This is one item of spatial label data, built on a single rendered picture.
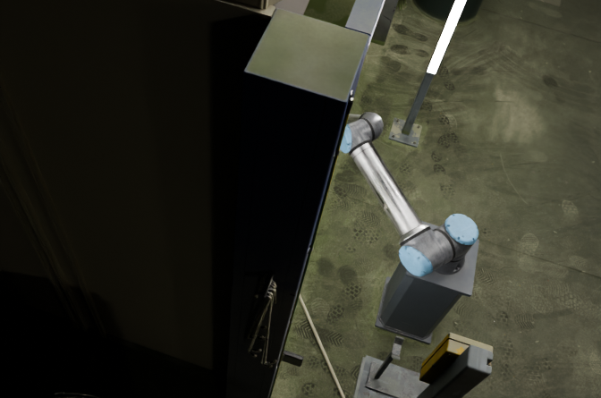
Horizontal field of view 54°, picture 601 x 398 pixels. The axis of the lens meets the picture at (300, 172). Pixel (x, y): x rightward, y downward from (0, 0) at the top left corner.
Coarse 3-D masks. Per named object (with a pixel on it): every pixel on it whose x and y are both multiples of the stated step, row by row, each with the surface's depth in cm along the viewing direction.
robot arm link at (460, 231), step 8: (456, 216) 253; (464, 216) 254; (448, 224) 250; (456, 224) 250; (464, 224) 251; (472, 224) 252; (440, 232) 250; (448, 232) 248; (456, 232) 248; (464, 232) 249; (472, 232) 250; (448, 240) 248; (456, 240) 247; (464, 240) 246; (472, 240) 247; (456, 248) 248; (464, 248) 250; (456, 256) 251
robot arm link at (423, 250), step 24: (360, 120) 265; (360, 144) 258; (360, 168) 260; (384, 168) 256; (384, 192) 253; (408, 216) 250; (408, 240) 247; (432, 240) 246; (408, 264) 249; (432, 264) 243
